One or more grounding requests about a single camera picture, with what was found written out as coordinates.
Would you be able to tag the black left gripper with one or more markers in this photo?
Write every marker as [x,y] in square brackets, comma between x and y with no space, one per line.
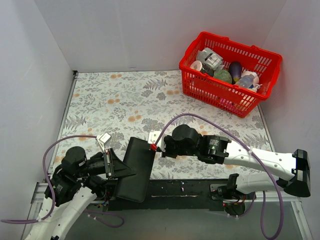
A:
[109,163]

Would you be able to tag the black zippered tool case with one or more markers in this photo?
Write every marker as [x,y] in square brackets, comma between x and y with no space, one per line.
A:
[140,158]

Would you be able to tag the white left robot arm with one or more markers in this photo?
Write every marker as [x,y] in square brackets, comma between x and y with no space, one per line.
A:
[75,183]

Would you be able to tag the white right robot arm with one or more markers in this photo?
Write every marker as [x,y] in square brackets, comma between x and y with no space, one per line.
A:
[289,172]

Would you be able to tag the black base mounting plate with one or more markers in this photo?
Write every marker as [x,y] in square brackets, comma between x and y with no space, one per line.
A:
[182,194]

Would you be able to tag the floral patterned table mat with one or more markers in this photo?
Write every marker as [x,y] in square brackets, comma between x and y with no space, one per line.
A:
[133,104]

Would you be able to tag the green textured ball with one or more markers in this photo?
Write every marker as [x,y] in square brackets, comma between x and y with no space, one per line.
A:
[223,75]

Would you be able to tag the white pink cup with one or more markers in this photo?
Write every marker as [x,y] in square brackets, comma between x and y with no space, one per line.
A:
[197,66]

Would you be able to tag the red plastic shopping basket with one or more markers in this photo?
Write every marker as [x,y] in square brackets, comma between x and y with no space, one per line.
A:
[229,97]

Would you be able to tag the clear plastic bottle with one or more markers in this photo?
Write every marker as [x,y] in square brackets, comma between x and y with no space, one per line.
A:
[246,81]

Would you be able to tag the grey foil snack pouch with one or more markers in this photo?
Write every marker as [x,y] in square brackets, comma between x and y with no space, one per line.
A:
[210,60]

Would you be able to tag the purple toy eggplant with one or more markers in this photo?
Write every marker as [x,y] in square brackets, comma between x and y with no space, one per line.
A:
[235,70]

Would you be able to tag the white round toy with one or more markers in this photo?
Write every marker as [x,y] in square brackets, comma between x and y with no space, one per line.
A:
[256,81]

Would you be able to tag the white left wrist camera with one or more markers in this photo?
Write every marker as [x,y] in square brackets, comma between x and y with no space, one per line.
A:
[102,141]

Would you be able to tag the aluminium frame rail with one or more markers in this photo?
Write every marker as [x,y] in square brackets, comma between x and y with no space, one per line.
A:
[271,197]

